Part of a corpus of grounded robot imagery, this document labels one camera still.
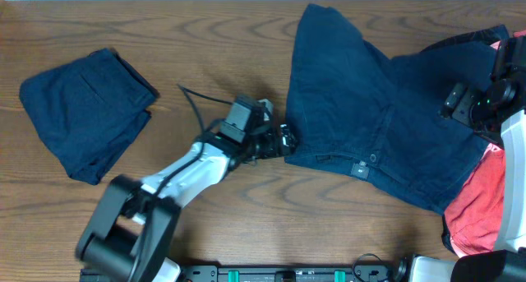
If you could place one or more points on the folded navy shorts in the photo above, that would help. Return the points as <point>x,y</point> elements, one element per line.
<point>87,112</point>

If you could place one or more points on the red coral garment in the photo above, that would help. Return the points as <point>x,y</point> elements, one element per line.
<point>474,217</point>

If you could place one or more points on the navy shorts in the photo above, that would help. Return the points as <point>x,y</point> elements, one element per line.
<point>359,113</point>
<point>87,112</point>

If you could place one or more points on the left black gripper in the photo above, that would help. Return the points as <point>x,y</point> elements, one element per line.
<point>271,150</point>

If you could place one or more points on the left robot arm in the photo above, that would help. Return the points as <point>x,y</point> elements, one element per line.
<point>129,234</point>

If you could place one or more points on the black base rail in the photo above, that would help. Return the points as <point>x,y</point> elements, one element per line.
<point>366,268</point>

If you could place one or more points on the light pink garment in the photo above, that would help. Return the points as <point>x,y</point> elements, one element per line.
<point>501,35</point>

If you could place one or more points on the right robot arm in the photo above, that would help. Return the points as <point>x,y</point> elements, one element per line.
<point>506,262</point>

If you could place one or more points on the black patterned garment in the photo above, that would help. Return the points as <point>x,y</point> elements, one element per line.
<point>482,36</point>

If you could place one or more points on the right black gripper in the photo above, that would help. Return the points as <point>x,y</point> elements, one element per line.
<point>460,105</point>

